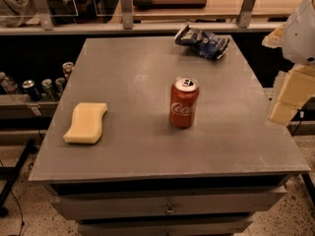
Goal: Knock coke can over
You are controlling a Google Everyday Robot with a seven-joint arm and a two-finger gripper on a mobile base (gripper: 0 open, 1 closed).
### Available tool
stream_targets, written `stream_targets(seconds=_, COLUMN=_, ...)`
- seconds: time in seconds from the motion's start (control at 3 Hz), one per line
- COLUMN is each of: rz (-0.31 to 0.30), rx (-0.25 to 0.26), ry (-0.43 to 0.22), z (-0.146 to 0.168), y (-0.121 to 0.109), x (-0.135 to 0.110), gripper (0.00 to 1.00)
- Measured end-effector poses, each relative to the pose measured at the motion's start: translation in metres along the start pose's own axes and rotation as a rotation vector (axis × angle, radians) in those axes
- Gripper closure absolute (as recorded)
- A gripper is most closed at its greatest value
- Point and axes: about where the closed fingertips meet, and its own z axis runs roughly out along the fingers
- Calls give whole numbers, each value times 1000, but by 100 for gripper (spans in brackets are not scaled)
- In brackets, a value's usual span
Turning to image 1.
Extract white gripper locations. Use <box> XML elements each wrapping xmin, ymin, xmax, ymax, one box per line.
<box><xmin>262</xmin><ymin>0</ymin><xmax>315</xmax><ymax>126</ymax></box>

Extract red Coca-Cola can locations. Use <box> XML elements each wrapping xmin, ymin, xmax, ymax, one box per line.
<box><xmin>169</xmin><ymin>77</ymin><xmax>200</xmax><ymax>129</ymax></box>

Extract orange soda can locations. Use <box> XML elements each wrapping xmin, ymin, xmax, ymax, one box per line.
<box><xmin>62</xmin><ymin>62</ymin><xmax>74</xmax><ymax>80</ymax></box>

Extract silver soda can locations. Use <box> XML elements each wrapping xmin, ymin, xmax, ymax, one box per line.
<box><xmin>55</xmin><ymin>78</ymin><xmax>66</xmax><ymax>95</ymax></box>

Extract green soda can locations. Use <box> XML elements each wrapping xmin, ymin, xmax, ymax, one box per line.
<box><xmin>41</xmin><ymin>79</ymin><xmax>57</xmax><ymax>101</ymax></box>

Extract dark soda can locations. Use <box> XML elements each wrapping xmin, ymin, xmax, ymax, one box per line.
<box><xmin>22</xmin><ymin>80</ymin><xmax>41</xmax><ymax>101</ymax></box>

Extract blue chip bag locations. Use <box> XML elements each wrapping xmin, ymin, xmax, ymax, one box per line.
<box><xmin>174</xmin><ymin>26</ymin><xmax>229</xmax><ymax>60</ymax></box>

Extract grey cabinet with drawers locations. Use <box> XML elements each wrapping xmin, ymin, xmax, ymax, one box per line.
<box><xmin>30</xmin><ymin>36</ymin><xmax>308</xmax><ymax>226</ymax></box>

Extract lower grey drawer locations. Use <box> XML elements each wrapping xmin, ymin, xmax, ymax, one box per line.
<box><xmin>78</xmin><ymin>216</ymin><xmax>253</xmax><ymax>236</ymax></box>

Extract grey drawer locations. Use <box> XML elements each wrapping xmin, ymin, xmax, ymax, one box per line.
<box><xmin>51</xmin><ymin>186</ymin><xmax>286</xmax><ymax>221</ymax></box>
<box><xmin>78</xmin><ymin>216</ymin><xmax>253</xmax><ymax>236</ymax></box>

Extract yellow sponge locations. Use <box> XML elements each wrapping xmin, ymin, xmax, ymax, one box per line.
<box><xmin>63</xmin><ymin>102</ymin><xmax>108</xmax><ymax>144</ymax></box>

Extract upper grey drawer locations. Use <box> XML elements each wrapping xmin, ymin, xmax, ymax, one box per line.
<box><xmin>51</xmin><ymin>186</ymin><xmax>286</xmax><ymax>221</ymax></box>

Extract grey cloth pile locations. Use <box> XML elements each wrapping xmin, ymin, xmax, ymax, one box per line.
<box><xmin>0</xmin><ymin>0</ymin><xmax>76</xmax><ymax>28</ymax></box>

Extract clear plastic bottle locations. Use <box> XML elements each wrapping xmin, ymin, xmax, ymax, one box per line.
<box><xmin>0</xmin><ymin>72</ymin><xmax>21</xmax><ymax>94</ymax></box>

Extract black stand leg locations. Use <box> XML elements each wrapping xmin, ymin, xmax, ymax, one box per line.
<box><xmin>0</xmin><ymin>140</ymin><xmax>36</xmax><ymax>217</ymax></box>

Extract right metal bracket post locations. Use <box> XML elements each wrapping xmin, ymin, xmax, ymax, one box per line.
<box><xmin>236</xmin><ymin>0</ymin><xmax>256</xmax><ymax>28</ymax></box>

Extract metal bracket post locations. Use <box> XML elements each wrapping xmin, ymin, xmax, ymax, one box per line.
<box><xmin>236</xmin><ymin>0</ymin><xmax>256</xmax><ymax>28</ymax></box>
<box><xmin>33</xmin><ymin>0</ymin><xmax>54</xmax><ymax>30</ymax></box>
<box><xmin>120</xmin><ymin>0</ymin><xmax>134</xmax><ymax>30</ymax></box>

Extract middle metal bracket post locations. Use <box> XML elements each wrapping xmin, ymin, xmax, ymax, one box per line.
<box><xmin>120</xmin><ymin>0</ymin><xmax>134</xmax><ymax>30</ymax></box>

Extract left metal bracket post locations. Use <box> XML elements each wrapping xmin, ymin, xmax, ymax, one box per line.
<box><xmin>33</xmin><ymin>0</ymin><xmax>54</xmax><ymax>30</ymax></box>

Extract black floor cable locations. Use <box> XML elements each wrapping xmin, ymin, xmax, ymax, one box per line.
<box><xmin>0</xmin><ymin>159</ymin><xmax>26</xmax><ymax>236</ymax></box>

